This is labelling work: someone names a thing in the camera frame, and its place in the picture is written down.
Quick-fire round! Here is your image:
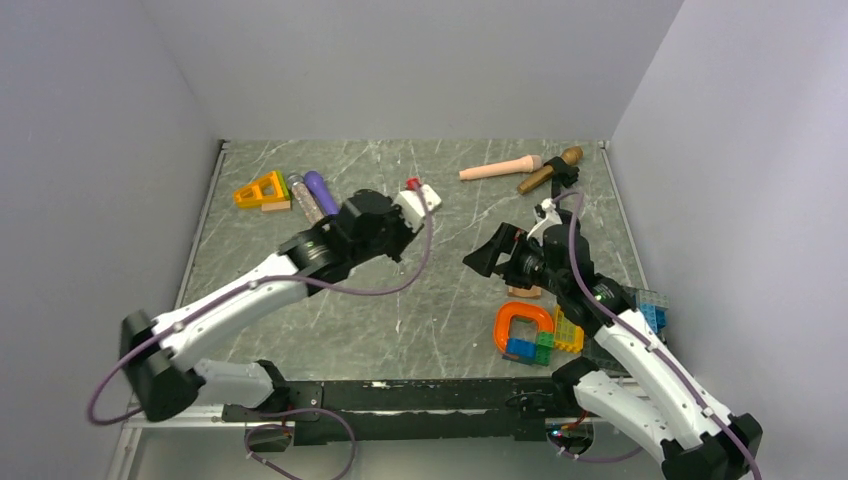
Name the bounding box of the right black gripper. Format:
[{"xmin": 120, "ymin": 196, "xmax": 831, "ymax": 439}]
[{"xmin": 463, "ymin": 222, "xmax": 566, "ymax": 295}]

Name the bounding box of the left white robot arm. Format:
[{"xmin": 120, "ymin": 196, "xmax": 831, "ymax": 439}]
[{"xmin": 120, "ymin": 183, "xmax": 442, "ymax": 422}]

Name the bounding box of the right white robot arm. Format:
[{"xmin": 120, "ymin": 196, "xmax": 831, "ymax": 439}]
[{"xmin": 463, "ymin": 221, "xmax": 763, "ymax": 479}]

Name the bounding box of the glitter tube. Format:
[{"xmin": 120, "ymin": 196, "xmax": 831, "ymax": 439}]
[{"xmin": 286, "ymin": 174, "xmax": 324, "ymax": 225}]

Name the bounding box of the small wooden block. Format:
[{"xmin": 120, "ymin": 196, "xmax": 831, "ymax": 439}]
[{"xmin": 507, "ymin": 286, "xmax": 542, "ymax": 299}]

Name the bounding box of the purple tube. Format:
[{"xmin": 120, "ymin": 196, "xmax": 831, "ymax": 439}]
[{"xmin": 303, "ymin": 171, "xmax": 339, "ymax": 215}]

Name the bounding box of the light wooden block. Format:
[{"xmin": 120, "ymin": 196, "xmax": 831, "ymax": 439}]
[{"xmin": 260, "ymin": 200, "xmax": 291, "ymax": 213}]

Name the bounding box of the orange curved track piece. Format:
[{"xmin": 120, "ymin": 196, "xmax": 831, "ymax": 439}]
[{"xmin": 494, "ymin": 301, "xmax": 555, "ymax": 351}]

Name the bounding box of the blue toy brick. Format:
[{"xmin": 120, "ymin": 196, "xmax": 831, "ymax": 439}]
[{"xmin": 502, "ymin": 337, "xmax": 536, "ymax": 365}]

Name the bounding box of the green toy brick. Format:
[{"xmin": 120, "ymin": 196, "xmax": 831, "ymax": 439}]
[{"xmin": 534, "ymin": 331, "xmax": 555, "ymax": 366}]

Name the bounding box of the orange triangle toy block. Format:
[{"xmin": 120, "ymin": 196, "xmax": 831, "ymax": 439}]
[{"xmin": 233, "ymin": 170, "xmax": 291, "ymax": 209}]

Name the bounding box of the yellow toy brick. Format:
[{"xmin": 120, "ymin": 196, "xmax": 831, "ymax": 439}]
[{"xmin": 554, "ymin": 305, "xmax": 585, "ymax": 354}]

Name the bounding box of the black microphone stand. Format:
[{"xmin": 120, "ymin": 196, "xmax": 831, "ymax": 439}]
[{"xmin": 544, "ymin": 156, "xmax": 579, "ymax": 198}]

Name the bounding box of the gold microphone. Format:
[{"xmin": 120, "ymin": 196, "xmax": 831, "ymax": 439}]
[{"xmin": 516, "ymin": 146, "xmax": 584, "ymax": 195}]

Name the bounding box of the grey baseplate with blue bricks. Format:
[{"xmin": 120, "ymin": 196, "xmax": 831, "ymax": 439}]
[{"xmin": 624, "ymin": 286, "xmax": 670, "ymax": 334}]

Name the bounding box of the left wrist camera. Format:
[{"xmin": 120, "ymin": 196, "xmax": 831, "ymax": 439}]
[{"xmin": 393, "ymin": 177, "xmax": 442, "ymax": 233}]

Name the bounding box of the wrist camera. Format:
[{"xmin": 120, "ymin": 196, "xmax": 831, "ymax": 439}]
[
  {"xmin": 393, "ymin": 177, "xmax": 442, "ymax": 233},
  {"xmin": 527, "ymin": 198, "xmax": 562, "ymax": 245}
]

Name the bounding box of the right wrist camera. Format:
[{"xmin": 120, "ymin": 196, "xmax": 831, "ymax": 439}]
[{"xmin": 527, "ymin": 198, "xmax": 562, "ymax": 245}]

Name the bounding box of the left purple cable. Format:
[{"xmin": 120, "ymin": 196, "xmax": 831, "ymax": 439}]
[{"xmin": 87, "ymin": 188, "xmax": 436, "ymax": 427}]

